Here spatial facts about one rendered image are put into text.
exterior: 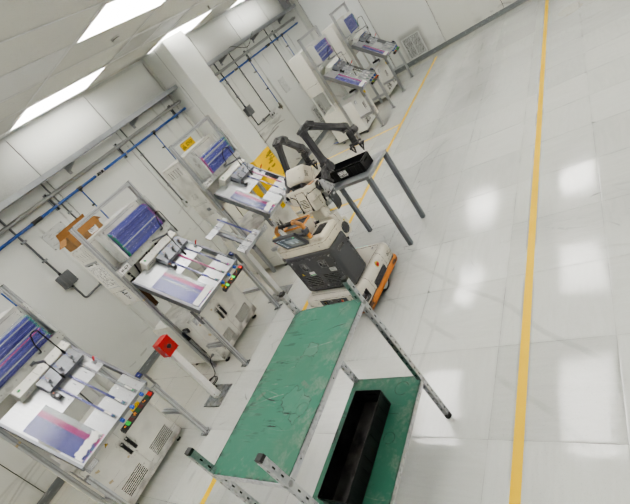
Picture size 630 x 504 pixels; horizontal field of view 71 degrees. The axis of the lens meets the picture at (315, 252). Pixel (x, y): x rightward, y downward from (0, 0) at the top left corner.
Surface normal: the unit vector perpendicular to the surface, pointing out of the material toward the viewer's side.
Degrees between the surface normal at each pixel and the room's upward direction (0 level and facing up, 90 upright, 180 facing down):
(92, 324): 90
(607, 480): 0
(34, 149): 90
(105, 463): 90
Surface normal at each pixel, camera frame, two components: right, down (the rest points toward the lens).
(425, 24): -0.36, 0.65
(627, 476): -0.56, -0.73
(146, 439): 0.74, -0.23
